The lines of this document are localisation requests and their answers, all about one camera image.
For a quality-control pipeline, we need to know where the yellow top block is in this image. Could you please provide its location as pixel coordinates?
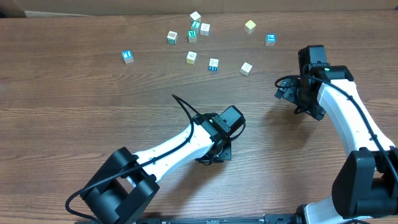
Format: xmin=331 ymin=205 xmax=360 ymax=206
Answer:
xmin=244 ymin=20 xmax=256 ymax=34

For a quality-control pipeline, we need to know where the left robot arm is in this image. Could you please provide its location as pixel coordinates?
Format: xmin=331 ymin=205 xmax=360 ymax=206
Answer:
xmin=80 ymin=106 xmax=246 ymax=224

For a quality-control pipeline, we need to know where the wooden X block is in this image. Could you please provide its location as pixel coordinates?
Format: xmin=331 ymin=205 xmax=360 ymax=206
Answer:
xmin=200 ymin=23 xmax=210 ymax=36

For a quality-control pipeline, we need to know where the top plain wooden block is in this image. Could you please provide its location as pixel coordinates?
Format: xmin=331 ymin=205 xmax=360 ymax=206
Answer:
xmin=190 ymin=11 xmax=201 ymax=22

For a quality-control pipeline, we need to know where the right black cable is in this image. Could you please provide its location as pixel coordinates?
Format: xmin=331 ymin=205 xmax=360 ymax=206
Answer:
xmin=274 ymin=74 xmax=398 ymax=187

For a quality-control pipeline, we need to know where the plain tilted wooden block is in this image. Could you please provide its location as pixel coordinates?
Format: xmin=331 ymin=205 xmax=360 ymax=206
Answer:
xmin=240 ymin=62 xmax=252 ymax=76

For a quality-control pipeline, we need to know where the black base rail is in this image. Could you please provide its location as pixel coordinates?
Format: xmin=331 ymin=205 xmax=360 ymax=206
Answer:
xmin=74 ymin=213 xmax=351 ymax=224

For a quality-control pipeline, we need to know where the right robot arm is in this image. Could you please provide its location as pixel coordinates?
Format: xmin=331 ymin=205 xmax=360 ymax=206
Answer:
xmin=275 ymin=45 xmax=397 ymax=223

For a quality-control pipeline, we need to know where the left black cable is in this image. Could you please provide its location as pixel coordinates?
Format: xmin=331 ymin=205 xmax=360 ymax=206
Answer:
xmin=65 ymin=94 xmax=247 ymax=223

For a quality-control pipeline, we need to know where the green side B block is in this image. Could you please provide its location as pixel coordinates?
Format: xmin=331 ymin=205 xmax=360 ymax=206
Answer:
xmin=167 ymin=30 xmax=178 ymax=45

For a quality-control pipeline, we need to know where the green R letter block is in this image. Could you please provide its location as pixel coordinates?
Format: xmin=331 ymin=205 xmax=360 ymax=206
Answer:
xmin=187 ymin=30 xmax=197 ymax=43

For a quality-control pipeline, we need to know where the blue side wooden block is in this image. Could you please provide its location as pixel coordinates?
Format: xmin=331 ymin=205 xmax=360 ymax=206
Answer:
xmin=208 ymin=58 xmax=219 ymax=72

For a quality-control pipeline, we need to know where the blue top letter block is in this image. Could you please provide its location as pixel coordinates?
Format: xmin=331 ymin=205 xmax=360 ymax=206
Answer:
xmin=122 ymin=50 xmax=134 ymax=63

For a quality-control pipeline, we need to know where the blue P letter block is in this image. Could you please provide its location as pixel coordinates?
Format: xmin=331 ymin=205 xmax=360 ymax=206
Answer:
xmin=265 ymin=34 xmax=277 ymax=47

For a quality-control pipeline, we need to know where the yellow side wooden block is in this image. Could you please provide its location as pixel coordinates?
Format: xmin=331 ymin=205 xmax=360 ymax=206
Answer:
xmin=186 ymin=51 xmax=197 ymax=65

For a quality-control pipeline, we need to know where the cardboard strip at back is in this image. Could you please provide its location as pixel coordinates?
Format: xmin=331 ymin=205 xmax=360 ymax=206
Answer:
xmin=1 ymin=0 xmax=397 ymax=17

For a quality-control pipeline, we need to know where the black cable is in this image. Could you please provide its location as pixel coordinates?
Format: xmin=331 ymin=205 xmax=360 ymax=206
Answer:
xmin=274 ymin=74 xmax=398 ymax=187
xmin=65 ymin=94 xmax=247 ymax=223

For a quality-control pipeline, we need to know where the green L letter block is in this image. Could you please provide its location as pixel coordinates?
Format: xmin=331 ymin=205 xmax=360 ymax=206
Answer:
xmin=190 ymin=21 xmax=201 ymax=32

